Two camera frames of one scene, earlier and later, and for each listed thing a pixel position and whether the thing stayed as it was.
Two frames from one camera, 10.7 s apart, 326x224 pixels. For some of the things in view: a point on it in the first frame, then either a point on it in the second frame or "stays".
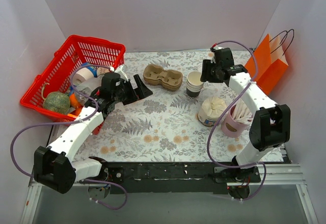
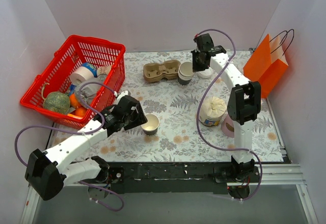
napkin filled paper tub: (211, 111) stays
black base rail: (178, 177) stays
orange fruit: (73, 101) stays
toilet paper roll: (82, 75) stays
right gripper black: (207, 72) → (199, 56)
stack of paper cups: (194, 85) → (185, 74)
